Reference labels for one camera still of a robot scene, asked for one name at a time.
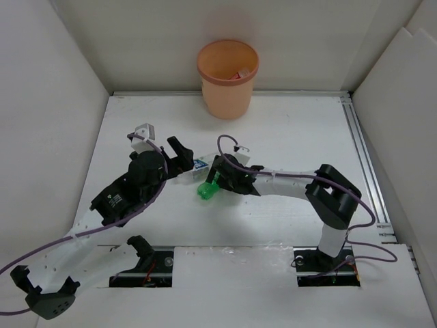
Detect blue white label bottle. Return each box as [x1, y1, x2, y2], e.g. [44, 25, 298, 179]
[176, 152, 218, 185]

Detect green plastic bottle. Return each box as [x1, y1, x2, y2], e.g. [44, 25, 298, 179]
[197, 172, 220, 200]

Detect red label clear bottle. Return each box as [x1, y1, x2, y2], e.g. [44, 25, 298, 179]
[230, 69, 251, 81]

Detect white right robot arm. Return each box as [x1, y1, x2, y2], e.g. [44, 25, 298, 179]
[205, 154, 362, 269]

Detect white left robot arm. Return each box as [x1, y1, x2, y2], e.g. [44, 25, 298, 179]
[10, 134, 194, 320]

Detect orange plastic bin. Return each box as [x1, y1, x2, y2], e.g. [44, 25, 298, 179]
[197, 40, 259, 120]

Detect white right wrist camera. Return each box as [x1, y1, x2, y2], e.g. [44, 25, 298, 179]
[234, 145, 251, 167]

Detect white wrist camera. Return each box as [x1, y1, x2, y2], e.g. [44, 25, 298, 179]
[127, 123, 156, 154]
[234, 145, 251, 167]

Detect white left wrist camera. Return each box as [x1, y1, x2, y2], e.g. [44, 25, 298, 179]
[127, 123, 156, 154]

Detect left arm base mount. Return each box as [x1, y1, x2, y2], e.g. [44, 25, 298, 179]
[109, 236, 175, 288]

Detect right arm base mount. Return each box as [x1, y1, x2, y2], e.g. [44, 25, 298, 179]
[291, 246, 361, 288]

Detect aluminium frame rail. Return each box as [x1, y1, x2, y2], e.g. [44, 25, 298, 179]
[105, 92, 419, 279]

